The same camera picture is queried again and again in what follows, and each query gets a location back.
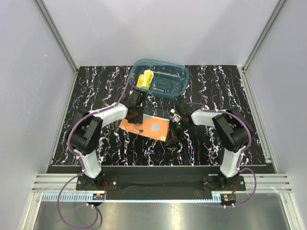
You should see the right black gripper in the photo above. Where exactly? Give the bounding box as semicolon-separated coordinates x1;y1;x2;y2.
165;119;191;146

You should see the yellow patterned towel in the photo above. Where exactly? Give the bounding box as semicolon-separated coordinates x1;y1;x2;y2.
136;69;154;90

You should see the orange dotted towel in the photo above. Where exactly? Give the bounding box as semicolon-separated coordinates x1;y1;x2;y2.
119;114;169;142

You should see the teal plastic basin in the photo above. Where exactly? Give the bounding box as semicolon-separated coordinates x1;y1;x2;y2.
129;59;190;99

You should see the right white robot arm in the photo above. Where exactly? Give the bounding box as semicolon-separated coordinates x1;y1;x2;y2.
165;103;253;191

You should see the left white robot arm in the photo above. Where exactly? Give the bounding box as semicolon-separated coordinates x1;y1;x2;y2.
66;91;145;190

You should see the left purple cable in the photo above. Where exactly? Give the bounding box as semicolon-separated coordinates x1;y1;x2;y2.
57;78;134;228

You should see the purple cable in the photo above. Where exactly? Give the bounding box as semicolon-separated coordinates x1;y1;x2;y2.
57;78;134;228
187;102;257;208

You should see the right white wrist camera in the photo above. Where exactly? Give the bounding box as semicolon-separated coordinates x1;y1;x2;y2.
170;109;182;123

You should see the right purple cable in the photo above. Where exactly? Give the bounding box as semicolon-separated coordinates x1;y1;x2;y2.
187;102;257;208

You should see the aluminium front rail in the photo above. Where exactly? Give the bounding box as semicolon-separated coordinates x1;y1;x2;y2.
32;174;292;203

